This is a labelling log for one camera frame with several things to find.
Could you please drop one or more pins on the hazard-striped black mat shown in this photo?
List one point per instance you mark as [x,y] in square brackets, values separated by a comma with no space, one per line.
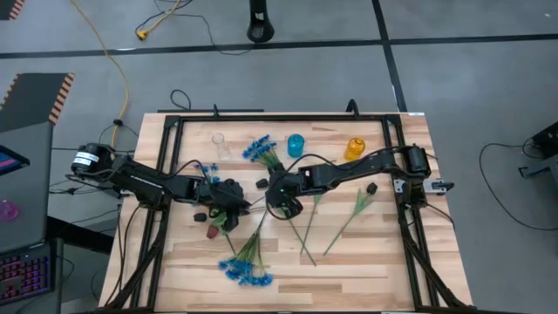
[30,100]
[6,6]

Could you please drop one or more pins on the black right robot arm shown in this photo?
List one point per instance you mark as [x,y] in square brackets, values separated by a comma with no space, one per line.
[349,168]

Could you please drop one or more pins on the black metal table frame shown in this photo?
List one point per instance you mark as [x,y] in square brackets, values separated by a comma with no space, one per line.
[283,118]

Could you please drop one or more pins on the black flat bar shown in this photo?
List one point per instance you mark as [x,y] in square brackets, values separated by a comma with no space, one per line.
[209,111]

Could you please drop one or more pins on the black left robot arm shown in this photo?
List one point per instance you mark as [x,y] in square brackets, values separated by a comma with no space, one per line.
[139,181]

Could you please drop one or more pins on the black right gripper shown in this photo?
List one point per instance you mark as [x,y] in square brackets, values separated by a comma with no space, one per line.
[283,185]

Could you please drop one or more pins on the backlit black keyboard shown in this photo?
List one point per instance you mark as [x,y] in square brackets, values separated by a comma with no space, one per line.
[24,272]

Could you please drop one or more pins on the small blue flower sprig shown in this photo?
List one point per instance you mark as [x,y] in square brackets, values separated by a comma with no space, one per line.
[214,167]

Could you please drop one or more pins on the clear glass vase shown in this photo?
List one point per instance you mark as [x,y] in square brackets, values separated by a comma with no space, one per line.
[220,144]

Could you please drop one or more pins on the black stand base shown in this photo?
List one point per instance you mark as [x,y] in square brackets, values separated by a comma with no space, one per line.
[260,30]

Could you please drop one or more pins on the blue artificial flower bunch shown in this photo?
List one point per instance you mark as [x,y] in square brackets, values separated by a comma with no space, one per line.
[244,266]
[260,148]

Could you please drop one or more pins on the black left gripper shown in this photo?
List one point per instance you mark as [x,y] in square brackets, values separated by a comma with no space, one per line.
[229,192]

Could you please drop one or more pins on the black equipment box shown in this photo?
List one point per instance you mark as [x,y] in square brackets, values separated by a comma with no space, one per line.
[547,139]

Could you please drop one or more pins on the yellow glass vase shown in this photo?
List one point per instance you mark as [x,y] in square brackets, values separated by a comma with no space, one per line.
[354,150]

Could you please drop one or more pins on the grey metal leg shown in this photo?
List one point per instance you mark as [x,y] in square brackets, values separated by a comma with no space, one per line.
[540,168]

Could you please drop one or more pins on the blue glass vase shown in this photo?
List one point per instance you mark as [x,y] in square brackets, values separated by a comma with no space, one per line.
[295,146]

